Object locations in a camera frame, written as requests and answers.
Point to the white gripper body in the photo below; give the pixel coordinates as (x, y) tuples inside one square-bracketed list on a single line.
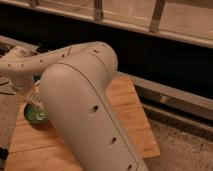
[(22, 86)]

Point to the white plastic bottle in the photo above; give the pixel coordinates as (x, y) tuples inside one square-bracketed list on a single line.
[(33, 96)]

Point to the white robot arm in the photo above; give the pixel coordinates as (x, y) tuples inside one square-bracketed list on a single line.
[(73, 94)]

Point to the green ceramic bowl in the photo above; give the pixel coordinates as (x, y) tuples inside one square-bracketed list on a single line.
[(34, 114)]

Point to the wooden board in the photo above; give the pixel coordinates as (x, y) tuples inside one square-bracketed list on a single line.
[(39, 148)]

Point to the grey baseboard ledge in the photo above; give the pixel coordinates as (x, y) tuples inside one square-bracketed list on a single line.
[(166, 96)]

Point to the metal rail frame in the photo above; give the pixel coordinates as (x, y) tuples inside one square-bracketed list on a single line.
[(188, 21)]

